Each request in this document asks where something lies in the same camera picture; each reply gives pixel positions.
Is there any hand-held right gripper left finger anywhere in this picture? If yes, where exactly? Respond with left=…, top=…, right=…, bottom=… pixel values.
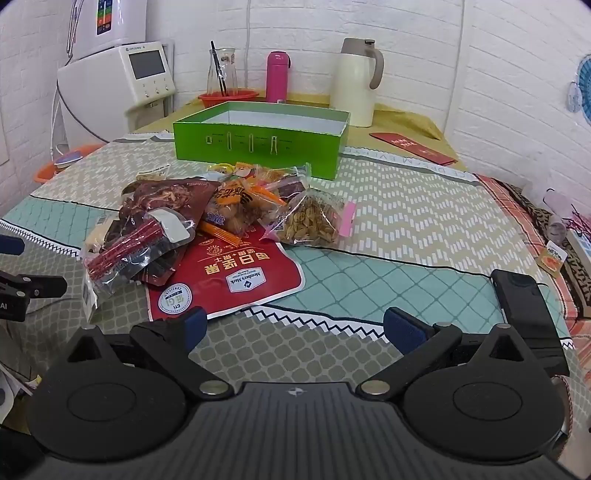
left=67, top=307, right=232, bottom=398

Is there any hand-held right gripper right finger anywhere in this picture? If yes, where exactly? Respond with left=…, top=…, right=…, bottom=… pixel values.
left=360, top=306, right=528, bottom=399

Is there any large red snack bag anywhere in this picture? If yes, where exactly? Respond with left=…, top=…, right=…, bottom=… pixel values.
left=148, top=226, right=308, bottom=322

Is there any clear packet of red sticks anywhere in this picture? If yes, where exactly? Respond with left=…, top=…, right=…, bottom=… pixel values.
left=82, top=208, right=195, bottom=298

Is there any orange fried twist snack bag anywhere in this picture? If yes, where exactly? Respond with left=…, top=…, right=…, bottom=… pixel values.
left=203, top=178, right=287, bottom=236

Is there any dark red meat snack bag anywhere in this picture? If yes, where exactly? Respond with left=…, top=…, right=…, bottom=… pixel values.
left=104, top=178, right=221, bottom=284

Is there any peanut zip bag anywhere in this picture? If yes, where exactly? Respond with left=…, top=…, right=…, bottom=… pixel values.
left=257, top=188, right=357, bottom=248

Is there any orange cartoon snack packet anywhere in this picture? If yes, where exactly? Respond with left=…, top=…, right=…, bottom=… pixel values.
left=233, top=161, right=278, bottom=186

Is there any zip bag with dark snacks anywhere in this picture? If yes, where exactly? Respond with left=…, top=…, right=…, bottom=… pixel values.
left=270, top=165, right=314, bottom=199

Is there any green cardboard box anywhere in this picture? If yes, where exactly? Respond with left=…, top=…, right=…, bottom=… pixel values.
left=173, top=102, right=352, bottom=182

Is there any orange plastic basin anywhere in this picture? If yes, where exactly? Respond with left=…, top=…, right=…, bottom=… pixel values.
left=37, top=144, right=106, bottom=182

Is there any orange snack stick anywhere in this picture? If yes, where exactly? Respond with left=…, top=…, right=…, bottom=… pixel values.
left=198, top=220, right=242, bottom=246

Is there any black phone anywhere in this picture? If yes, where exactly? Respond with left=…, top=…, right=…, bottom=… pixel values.
left=490, top=268, right=571, bottom=377

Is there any leopard print cloth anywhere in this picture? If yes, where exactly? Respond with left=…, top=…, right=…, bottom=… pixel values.
left=475, top=173, right=591, bottom=333

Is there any small orange packet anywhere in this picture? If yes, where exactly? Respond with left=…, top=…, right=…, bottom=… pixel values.
left=537, top=240, right=568, bottom=269

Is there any white appliance with screen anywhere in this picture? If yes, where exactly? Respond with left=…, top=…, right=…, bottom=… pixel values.
left=57, top=41, right=177, bottom=145

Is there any red envelope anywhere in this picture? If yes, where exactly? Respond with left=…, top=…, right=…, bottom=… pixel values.
left=369, top=131, right=458, bottom=167

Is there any white power strip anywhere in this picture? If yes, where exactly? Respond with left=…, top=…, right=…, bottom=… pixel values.
left=564, top=228, right=591, bottom=278

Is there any red plastic basket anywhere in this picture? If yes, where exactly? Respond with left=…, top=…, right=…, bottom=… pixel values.
left=198, top=90, right=260, bottom=110

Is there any cream thermos jug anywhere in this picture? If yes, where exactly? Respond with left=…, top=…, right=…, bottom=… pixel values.
left=330, top=38, right=385, bottom=128

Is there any black chopstick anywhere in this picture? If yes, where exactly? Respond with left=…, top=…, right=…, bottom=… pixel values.
left=215, top=51, right=229, bottom=97
left=210, top=41, right=226, bottom=97

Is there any clear glass carafe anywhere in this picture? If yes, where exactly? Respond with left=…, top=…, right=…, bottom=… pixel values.
left=208, top=47, right=238, bottom=97

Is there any pink insulated bottle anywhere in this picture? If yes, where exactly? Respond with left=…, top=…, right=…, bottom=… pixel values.
left=266, top=51, right=291, bottom=103

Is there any white wall water heater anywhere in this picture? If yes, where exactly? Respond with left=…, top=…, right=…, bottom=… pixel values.
left=69, top=0, right=155, bottom=62

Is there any small blue fan wall decoration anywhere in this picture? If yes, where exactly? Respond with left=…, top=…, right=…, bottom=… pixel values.
left=566, top=82, right=585, bottom=112

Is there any large blue fan wall decoration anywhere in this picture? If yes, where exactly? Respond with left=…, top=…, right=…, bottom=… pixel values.
left=575, top=53, right=591, bottom=109

